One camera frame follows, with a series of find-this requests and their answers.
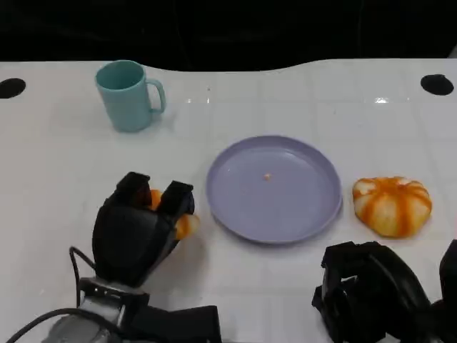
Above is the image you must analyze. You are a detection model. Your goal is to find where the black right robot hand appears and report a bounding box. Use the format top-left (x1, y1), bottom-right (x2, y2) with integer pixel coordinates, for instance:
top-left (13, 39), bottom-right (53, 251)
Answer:
top-left (311, 241), bottom-right (433, 343)

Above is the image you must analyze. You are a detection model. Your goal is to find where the black table grommet hole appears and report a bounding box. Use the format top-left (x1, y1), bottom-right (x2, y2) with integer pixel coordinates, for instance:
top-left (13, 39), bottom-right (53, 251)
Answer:
top-left (0, 78), bottom-right (26, 98)
top-left (420, 74), bottom-right (455, 96)

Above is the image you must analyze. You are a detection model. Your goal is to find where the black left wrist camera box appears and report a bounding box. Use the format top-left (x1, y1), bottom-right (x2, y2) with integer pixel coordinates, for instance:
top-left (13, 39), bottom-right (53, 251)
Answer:
top-left (129, 304), bottom-right (223, 343)

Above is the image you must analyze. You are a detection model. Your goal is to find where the lilac plate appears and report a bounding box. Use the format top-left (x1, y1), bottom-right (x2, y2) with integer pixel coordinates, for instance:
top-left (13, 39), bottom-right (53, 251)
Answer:
top-left (205, 134), bottom-right (343, 246)

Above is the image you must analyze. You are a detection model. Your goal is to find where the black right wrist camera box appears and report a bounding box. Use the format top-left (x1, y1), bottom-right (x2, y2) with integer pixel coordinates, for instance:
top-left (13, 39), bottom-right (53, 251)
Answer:
top-left (439, 239), bottom-right (457, 304)

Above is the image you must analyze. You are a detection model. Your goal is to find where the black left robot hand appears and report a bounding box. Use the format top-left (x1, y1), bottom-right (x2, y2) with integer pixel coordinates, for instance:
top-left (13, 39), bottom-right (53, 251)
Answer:
top-left (91, 171), bottom-right (196, 289)

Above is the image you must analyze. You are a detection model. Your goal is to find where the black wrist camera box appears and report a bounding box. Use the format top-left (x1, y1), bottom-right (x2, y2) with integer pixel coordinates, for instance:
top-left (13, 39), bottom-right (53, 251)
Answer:
top-left (129, 304), bottom-right (223, 343)
top-left (439, 239), bottom-right (457, 304)

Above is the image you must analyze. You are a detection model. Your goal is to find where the orange white toy bread roll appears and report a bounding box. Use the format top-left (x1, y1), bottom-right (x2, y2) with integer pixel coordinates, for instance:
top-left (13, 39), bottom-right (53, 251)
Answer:
top-left (149, 189), bottom-right (201, 241)
top-left (352, 176), bottom-right (433, 239)

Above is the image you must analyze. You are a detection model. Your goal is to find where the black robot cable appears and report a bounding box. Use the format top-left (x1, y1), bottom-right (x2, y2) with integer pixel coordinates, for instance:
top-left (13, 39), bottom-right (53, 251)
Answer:
top-left (69, 246), bottom-right (98, 308)
top-left (0, 308), bottom-right (121, 343)

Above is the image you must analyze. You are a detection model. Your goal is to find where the pale green mug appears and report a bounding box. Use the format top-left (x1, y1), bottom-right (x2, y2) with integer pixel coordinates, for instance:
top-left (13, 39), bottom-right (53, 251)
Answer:
top-left (94, 59), bottom-right (167, 134)

